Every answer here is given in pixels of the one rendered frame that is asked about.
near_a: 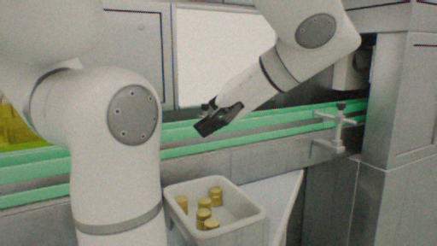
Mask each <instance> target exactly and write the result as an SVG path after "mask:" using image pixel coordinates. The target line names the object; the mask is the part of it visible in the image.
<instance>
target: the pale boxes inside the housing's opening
mask: <svg viewBox="0 0 437 246"><path fill-rule="evenodd" d="M375 49H376V46H375V45H374V49H373V50H355V51H353V52H352V53H351V54H348V55H347V56H345V57H342V58H341V59H340V60H339V61H337V62H335V63H334V75H333V82H332V89H335V90H339V91H350V90H357V89H368V83H371V75H372V70H373V65H374V54H375ZM372 52H373V55H372ZM354 54H356V65H357V66H358V67H359V68H364V67H367V66H369V65H370V63H371V65H370V69H369V70H367V71H365V72H362V73H360V72H357V71H356V70H355V69H353V57H354ZM371 57H372V60H371ZM369 78H370V80H369Z"/></svg>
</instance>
